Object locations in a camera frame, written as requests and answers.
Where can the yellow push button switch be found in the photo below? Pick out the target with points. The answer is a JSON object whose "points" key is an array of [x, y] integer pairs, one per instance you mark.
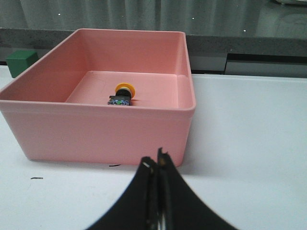
{"points": [[124, 93]]}

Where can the grey counter ledge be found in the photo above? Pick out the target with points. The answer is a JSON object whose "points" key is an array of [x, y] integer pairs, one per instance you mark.
{"points": [[197, 44]]}

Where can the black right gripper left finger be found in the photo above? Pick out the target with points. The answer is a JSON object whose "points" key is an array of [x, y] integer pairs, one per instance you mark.
{"points": [[136, 208]]}

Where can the pink plastic bin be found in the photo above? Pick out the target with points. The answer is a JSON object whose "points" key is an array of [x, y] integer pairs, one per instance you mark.
{"points": [[57, 109]]}

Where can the green cube near bin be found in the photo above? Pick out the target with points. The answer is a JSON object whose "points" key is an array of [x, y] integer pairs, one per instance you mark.
{"points": [[20, 60]]}

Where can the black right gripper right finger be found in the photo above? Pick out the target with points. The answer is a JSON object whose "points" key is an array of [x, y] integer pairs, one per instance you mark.
{"points": [[180, 207]]}

